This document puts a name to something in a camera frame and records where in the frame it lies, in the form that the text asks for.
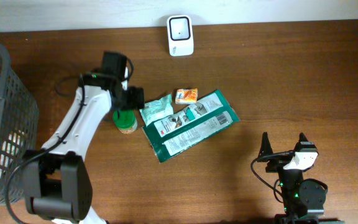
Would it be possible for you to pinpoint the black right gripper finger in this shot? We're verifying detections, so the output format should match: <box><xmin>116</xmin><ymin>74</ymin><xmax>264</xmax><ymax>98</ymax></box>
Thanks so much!
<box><xmin>258</xmin><ymin>132</ymin><xmax>273</xmax><ymax>157</ymax></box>
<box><xmin>294</xmin><ymin>133</ymin><xmax>316</xmax><ymax>152</ymax></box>

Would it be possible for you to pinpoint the green lid jar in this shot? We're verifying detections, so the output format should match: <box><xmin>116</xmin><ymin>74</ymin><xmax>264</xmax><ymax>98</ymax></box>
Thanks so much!
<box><xmin>112</xmin><ymin>110</ymin><xmax>137</xmax><ymax>134</ymax></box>

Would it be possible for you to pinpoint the orange snack packet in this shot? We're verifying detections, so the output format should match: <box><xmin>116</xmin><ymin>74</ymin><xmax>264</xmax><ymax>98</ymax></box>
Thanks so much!
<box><xmin>175</xmin><ymin>88</ymin><xmax>198</xmax><ymax>105</ymax></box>

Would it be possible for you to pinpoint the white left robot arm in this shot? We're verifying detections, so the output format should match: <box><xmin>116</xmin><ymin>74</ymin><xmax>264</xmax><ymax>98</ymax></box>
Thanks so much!
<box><xmin>5</xmin><ymin>52</ymin><xmax>145</xmax><ymax>223</ymax></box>

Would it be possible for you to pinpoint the white barcode scanner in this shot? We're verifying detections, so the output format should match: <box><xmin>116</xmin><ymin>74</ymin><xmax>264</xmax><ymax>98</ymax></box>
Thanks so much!
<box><xmin>167</xmin><ymin>15</ymin><xmax>194</xmax><ymax>57</ymax></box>

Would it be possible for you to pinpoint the light green tissue pack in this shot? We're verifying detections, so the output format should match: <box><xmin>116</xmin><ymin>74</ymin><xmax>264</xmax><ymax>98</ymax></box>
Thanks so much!
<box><xmin>140</xmin><ymin>93</ymin><xmax>173</xmax><ymax>126</ymax></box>

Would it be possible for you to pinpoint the green 3M package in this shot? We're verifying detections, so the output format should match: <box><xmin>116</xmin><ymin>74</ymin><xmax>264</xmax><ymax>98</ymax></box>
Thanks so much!
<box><xmin>142</xmin><ymin>90</ymin><xmax>240</xmax><ymax>163</ymax></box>

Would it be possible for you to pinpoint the grey plastic mesh basket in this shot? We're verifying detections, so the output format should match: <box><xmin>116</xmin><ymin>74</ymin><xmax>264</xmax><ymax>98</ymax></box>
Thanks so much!
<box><xmin>0</xmin><ymin>44</ymin><xmax>39</xmax><ymax>206</ymax></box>

